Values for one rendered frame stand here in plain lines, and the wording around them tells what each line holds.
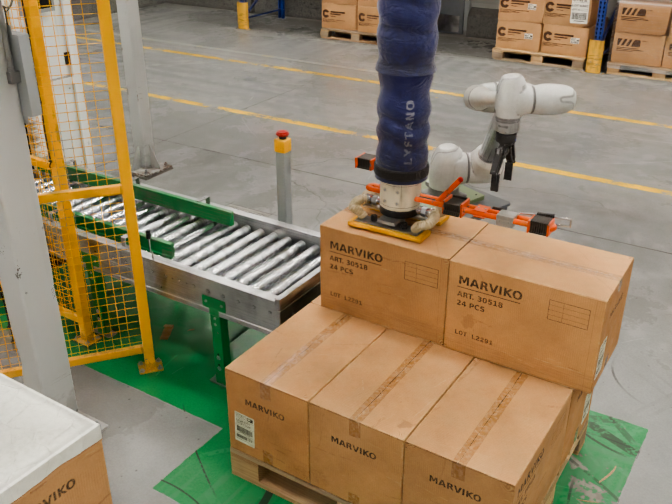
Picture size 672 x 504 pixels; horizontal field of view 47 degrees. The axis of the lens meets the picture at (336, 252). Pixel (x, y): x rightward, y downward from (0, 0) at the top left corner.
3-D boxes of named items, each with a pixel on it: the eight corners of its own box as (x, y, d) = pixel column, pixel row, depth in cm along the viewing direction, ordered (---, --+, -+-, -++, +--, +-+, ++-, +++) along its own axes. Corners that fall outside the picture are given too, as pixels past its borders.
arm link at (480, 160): (461, 161, 403) (502, 161, 404) (464, 189, 396) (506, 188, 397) (492, 72, 332) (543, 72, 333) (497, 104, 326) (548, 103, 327)
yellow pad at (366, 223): (347, 225, 324) (347, 214, 322) (358, 216, 332) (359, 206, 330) (420, 243, 309) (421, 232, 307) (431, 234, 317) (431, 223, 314)
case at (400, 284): (320, 305, 345) (319, 224, 327) (365, 270, 375) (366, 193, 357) (443, 345, 316) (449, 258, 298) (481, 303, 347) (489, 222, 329)
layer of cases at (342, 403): (230, 446, 321) (224, 367, 303) (355, 336, 396) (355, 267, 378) (502, 574, 263) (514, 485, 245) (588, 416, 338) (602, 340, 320)
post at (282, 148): (279, 301, 455) (273, 139, 410) (286, 297, 460) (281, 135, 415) (289, 305, 452) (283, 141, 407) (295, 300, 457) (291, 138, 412)
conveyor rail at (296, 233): (51, 187, 507) (46, 160, 498) (58, 185, 511) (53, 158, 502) (351, 279, 396) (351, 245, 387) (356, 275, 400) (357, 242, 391)
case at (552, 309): (443, 346, 316) (449, 259, 298) (480, 304, 346) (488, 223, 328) (590, 394, 287) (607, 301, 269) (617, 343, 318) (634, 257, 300)
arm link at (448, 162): (426, 178, 403) (428, 139, 392) (460, 178, 404) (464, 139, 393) (430, 192, 389) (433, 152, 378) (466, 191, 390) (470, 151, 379)
